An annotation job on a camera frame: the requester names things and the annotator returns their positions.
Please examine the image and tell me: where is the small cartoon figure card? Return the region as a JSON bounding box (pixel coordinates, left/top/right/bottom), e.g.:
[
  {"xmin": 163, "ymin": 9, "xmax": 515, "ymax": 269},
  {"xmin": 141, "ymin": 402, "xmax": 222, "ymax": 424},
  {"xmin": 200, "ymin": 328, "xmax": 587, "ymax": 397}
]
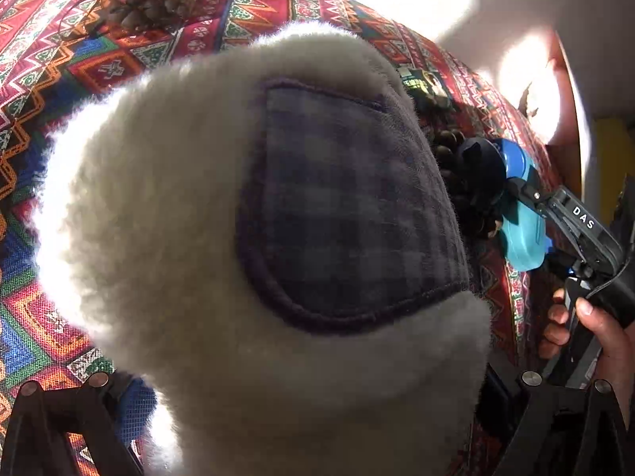
[{"xmin": 397, "ymin": 67, "xmax": 452, "ymax": 112}]

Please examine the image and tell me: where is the blue plastic toy figure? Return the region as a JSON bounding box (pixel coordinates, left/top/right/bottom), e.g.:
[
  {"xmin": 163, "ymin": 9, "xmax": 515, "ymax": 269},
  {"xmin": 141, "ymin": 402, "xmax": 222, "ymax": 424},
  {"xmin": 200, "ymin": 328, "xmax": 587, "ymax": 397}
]
[{"xmin": 454, "ymin": 138, "xmax": 507, "ymax": 241}]

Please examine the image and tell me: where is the white plush bear gingham patch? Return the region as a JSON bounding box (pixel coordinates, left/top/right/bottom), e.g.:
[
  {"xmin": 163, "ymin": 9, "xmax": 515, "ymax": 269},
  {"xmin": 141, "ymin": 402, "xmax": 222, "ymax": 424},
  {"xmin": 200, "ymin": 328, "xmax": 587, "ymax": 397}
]
[{"xmin": 35, "ymin": 23, "xmax": 490, "ymax": 475}]

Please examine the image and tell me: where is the pine cone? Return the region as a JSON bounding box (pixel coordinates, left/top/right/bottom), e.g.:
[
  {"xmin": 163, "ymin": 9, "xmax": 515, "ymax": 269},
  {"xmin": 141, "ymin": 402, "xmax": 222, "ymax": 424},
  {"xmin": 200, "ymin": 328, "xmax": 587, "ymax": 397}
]
[{"xmin": 57, "ymin": 0, "xmax": 196, "ymax": 42}]

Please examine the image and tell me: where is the teal glasses case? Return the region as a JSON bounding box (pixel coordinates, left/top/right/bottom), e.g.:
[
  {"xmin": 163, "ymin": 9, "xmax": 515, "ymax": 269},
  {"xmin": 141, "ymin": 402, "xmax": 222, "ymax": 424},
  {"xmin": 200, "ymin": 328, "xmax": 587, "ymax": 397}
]
[{"xmin": 493, "ymin": 138, "xmax": 552, "ymax": 272}]

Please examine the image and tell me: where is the yellow cushion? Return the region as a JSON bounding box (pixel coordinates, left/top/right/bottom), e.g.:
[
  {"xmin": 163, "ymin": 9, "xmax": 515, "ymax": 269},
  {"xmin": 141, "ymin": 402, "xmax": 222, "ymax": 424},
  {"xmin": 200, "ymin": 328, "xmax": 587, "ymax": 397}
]
[{"xmin": 594, "ymin": 118, "xmax": 635, "ymax": 225}]

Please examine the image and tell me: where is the orange cardboard box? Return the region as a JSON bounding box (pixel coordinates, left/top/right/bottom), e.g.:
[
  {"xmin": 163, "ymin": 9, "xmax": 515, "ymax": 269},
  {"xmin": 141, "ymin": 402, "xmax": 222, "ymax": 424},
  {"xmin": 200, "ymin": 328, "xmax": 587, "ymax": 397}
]
[{"xmin": 546, "ymin": 29, "xmax": 591, "ymax": 200}]

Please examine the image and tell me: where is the patterned red tablecloth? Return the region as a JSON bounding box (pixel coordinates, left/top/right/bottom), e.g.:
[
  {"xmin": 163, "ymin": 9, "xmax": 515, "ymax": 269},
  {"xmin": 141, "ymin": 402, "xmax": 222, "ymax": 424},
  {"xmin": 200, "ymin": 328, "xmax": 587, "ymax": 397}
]
[{"xmin": 0, "ymin": 0, "xmax": 568, "ymax": 476}]

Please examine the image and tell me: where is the person right hand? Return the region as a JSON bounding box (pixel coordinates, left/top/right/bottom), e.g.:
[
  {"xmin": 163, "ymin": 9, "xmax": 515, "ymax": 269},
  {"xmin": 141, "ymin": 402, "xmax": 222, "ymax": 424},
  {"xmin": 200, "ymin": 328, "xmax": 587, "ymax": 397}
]
[{"xmin": 538, "ymin": 288, "xmax": 634, "ymax": 429}]

